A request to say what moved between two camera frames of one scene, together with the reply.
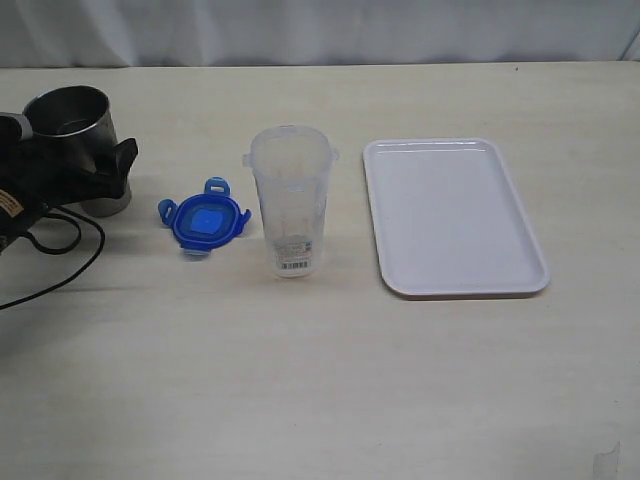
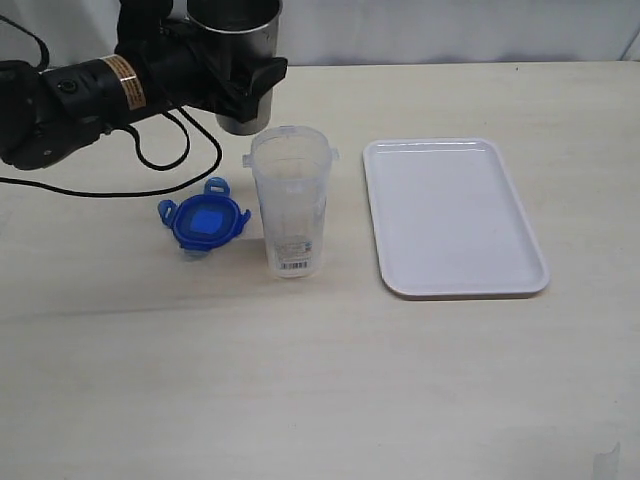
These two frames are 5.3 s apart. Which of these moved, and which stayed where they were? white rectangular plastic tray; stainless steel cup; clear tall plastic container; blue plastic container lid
Moved: stainless steel cup
Stayed: blue plastic container lid; clear tall plastic container; white rectangular plastic tray
